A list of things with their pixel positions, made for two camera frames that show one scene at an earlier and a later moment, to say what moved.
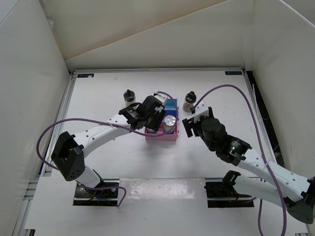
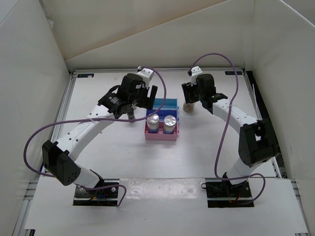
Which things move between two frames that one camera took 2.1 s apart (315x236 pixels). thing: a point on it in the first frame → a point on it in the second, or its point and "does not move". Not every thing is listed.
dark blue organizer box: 173,112 does not move
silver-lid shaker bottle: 170,121 does not move
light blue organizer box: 170,104 does not move
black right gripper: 189,124 → 188,89
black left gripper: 159,116 → 147,103
